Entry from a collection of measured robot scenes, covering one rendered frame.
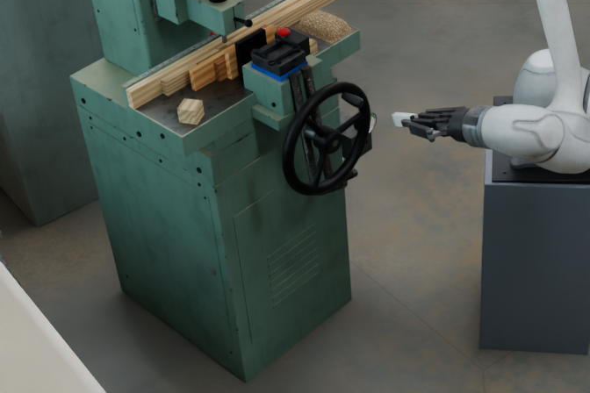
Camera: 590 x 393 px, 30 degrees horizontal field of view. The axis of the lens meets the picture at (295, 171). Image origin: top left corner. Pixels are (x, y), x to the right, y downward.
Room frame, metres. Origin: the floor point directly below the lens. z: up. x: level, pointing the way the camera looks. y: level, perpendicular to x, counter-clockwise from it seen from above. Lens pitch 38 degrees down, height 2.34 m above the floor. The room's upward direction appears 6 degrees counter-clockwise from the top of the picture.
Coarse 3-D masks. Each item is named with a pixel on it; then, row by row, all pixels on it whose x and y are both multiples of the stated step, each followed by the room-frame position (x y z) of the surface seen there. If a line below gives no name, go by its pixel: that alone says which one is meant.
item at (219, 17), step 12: (192, 0) 2.36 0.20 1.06; (204, 0) 2.34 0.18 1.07; (228, 0) 2.33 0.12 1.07; (240, 0) 2.33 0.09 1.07; (192, 12) 2.37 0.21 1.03; (204, 12) 2.33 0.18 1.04; (216, 12) 2.30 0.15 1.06; (228, 12) 2.29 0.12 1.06; (240, 12) 2.32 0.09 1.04; (204, 24) 2.34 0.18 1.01; (216, 24) 2.30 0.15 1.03; (228, 24) 2.29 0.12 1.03; (240, 24) 2.31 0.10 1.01
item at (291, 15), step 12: (312, 0) 2.53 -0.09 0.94; (324, 0) 2.56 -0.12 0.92; (288, 12) 2.47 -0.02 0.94; (300, 12) 2.50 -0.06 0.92; (264, 24) 2.43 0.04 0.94; (276, 24) 2.44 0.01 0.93; (288, 24) 2.47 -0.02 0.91; (180, 72) 2.24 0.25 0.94; (168, 84) 2.20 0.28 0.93; (180, 84) 2.23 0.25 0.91
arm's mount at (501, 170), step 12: (504, 96) 2.46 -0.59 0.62; (504, 156) 2.21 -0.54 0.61; (504, 168) 2.16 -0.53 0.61; (528, 168) 2.15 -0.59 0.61; (540, 168) 2.14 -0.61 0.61; (492, 180) 2.12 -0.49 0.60; (504, 180) 2.12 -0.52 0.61; (516, 180) 2.11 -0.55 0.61; (528, 180) 2.10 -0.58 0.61; (540, 180) 2.10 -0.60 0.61; (552, 180) 2.09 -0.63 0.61; (564, 180) 2.09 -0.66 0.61; (576, 180) 2.08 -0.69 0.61; (588, 180) 2.07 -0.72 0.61
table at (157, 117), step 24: (336, 48) 2.36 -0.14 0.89; (360, 48) 2.42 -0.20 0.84; (168, 96) 2.20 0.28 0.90; (192, 96) 2.19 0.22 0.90; (216, 96) 2.18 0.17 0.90; (240, 96) 2.17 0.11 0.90; (144, 120) 2.13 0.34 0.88; (168, 120) 2.10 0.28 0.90; (216, 120) 2.09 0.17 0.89; (240, 120) 2.14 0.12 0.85; (264, 120) 2.13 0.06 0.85; (288, 120) 2.11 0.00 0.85; (168, 144) 2.07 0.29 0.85; (192, 144) 2.04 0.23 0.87
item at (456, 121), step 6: (462, 108) 1.90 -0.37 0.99; (468, 108) 1.89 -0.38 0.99; (456, 114) 1.89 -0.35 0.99; (462, 114) 1.87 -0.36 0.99; (450, 120) 1.88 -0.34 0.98; (456, 120) 1.87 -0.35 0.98; (462, 120) 1.86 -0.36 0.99; (438, 126) 1.90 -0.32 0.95; (444, 126) 1.89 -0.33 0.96; (450, 126) 1.87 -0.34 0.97; (456, 126) 1.86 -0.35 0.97; (450, 132) 1.87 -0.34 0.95; (456, 132) 1.86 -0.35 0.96; (462, 132) 1.85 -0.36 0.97; (456, 138) 1.86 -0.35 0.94; (462, 138) 1.85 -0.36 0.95
